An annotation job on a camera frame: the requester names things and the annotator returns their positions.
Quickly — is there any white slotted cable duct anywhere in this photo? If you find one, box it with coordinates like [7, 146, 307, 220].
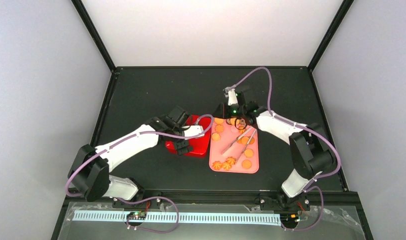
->
[68, 210, 281, 226]

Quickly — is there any red tin lid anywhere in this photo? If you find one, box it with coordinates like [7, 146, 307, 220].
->
[165, 115, 212, 158]

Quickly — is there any orange round cookie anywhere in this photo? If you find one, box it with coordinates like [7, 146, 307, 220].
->
[241, 159, 252, 169]

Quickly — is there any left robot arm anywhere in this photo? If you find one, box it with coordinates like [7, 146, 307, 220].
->
[65, 107, 204, 202]

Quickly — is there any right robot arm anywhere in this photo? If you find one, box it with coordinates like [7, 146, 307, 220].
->
[214, 88, 338, 210]

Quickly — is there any left circuit board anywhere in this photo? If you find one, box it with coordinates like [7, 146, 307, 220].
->
[126, 211, 147, 222]

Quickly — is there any circuit board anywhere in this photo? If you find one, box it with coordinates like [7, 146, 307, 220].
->
[280, 214, 308, 224]
[126, 211, 147, 222]

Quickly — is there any pink tray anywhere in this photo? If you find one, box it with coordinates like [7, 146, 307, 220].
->
[209, 118, 260, 174]

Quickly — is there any right circuit board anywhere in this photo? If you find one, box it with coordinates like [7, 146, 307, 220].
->
[280, 214, 308, 224]

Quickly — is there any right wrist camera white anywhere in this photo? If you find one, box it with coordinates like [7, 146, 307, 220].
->
[224, 85, 238, 106]

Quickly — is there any orange swirl cookie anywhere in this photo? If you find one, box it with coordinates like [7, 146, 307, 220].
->
[211, 161, 223, 171]
[221, 161, 232, 171]

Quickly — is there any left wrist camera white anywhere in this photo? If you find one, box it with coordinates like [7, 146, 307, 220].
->
[181, 125, 204, 140]

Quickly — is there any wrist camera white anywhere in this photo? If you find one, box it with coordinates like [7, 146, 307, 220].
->
[224, 85, 238, 106]
[181, 125, 204, 140]

